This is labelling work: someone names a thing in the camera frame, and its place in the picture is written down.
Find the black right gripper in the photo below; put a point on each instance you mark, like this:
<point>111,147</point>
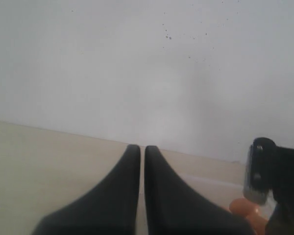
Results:
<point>281,221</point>

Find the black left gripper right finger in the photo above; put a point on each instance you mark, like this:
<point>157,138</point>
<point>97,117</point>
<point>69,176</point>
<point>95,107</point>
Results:
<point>174,208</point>

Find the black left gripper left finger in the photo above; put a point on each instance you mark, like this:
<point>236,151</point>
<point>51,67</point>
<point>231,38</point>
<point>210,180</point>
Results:
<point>109,208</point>

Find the brown egg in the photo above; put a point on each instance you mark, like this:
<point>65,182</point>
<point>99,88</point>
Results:
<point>257,222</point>
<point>241,207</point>

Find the clear plastic storage box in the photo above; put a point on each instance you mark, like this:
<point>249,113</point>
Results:
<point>218,192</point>

